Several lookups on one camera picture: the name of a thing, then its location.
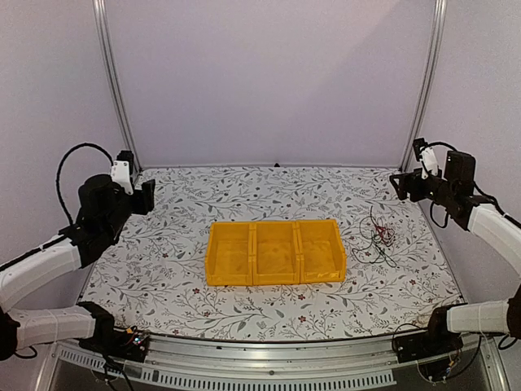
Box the right yellow plastic bin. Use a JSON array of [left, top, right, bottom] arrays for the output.
[[297, 219, 347, 283]]

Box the right aluminium frame post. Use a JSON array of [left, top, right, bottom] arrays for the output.
[[399, 0, 447, 171]]

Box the floral patterned table mat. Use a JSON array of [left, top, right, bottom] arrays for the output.
[[81, 167, 462, 341]]

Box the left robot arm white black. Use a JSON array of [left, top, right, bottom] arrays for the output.
[[1, 174, 155, 362]]

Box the green cable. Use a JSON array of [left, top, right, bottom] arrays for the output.
[[352, 231, 398, 269]]

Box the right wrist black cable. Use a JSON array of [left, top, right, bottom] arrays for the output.
[[429, 141, 510, 229]]

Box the yellow plastic bin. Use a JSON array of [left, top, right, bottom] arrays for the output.
[[205, 222, 252, 286], [252, 222, 300, 286], [297, 219, 347, 283]]

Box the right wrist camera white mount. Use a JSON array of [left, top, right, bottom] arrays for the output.
[[413, 138, 440, 179]]

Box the left aluminium frame post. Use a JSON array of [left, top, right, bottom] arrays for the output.
[[92, 0, 142, 174]]

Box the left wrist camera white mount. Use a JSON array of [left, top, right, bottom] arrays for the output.
[[110, 150, 134, 196]]

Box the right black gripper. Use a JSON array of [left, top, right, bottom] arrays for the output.
[[391, 168, 457, 207]]

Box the red cable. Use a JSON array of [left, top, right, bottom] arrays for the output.
[[368, 215, 398, 248]]

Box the left yellow plastic bin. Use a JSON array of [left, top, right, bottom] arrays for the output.
[[205, 222, 252, 286]]

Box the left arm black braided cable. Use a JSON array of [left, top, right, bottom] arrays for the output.
[[55, 142, 114, 226]]

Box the front aluminium rail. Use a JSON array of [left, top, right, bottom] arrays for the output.
[[34, 313, 512, 391]]

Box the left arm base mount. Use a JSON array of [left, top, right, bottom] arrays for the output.
[[79, 326, 151, 362]]

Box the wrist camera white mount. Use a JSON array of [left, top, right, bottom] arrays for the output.
[[413, 138, 440, 179], [110, 150, 134, 196]]

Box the middle yellow plastic bin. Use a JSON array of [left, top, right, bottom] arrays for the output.
[[252, 222, 300, 286]]

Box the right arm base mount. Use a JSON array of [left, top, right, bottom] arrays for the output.
[[392, 330, 463, 363]]

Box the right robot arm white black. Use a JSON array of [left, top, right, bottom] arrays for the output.
[[390, 146, 520, 355]]

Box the aluminium frame post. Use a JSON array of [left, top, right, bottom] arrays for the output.
[[399, 0, 447, 171], [92, 0, 142, 174]]

